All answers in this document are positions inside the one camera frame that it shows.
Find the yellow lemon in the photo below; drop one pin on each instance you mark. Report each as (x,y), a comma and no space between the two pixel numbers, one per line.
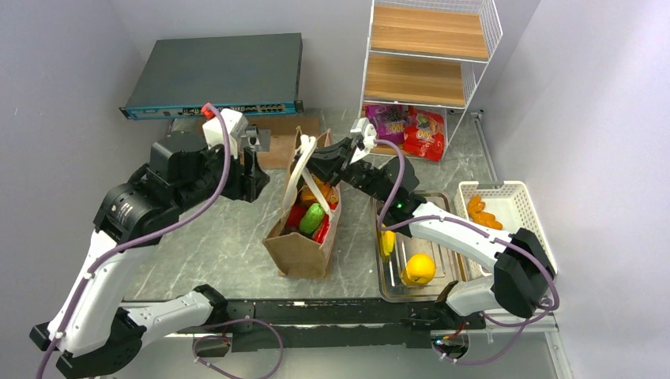
(419,270)

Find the wooden base board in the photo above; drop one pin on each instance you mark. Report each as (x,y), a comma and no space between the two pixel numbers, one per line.
(282,137)

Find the red snack bag shelf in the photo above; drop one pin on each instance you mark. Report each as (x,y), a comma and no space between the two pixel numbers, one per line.
(292,224)
(425,134)

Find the stainless steel tray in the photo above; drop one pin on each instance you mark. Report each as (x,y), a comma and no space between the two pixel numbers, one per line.
(450,266)

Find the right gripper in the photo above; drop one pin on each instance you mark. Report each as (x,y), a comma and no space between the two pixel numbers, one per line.
(331,163)

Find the orange carrot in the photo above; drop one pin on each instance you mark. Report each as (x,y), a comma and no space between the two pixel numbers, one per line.
(475,210)

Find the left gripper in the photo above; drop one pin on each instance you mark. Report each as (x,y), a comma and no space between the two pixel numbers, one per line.
(247,180)

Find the white wire shelf rack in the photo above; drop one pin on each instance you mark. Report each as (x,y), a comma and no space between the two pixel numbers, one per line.
(429,54)

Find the grey network switch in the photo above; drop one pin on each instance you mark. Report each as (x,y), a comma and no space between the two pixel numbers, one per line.
(254,75)

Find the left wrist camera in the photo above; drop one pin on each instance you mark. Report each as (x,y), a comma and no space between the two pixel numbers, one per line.
(227,123)

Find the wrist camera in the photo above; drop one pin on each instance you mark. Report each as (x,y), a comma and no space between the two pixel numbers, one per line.
(227,123)
(364,135)

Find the brown burlap grocery bag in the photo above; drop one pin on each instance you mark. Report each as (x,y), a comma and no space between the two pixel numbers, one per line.
(301,242)

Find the yellow banana bunch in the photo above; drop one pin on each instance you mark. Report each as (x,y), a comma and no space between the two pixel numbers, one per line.
(386,241)

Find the metal switch stand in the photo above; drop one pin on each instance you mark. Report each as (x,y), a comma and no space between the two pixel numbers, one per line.
(255,138)

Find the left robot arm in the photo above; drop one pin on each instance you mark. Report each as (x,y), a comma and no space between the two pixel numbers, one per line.
(93,333)

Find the orange snack bag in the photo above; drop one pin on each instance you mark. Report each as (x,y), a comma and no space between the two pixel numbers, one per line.
(307,196)

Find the purple snack bag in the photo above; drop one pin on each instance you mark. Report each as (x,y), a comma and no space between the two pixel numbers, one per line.
(389,121)

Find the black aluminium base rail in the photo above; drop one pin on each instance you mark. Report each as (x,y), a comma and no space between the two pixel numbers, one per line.
(244,325)

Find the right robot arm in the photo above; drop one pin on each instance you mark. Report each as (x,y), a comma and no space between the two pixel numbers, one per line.
(521,278)

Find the green leafy vegetable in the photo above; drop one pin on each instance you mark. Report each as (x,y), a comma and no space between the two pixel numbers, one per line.
(312,219)

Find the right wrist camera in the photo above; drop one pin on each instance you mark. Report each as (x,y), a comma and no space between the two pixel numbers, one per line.
(364,135)

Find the white plastic basket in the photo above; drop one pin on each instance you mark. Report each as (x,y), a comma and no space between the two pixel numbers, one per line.
(510,203)

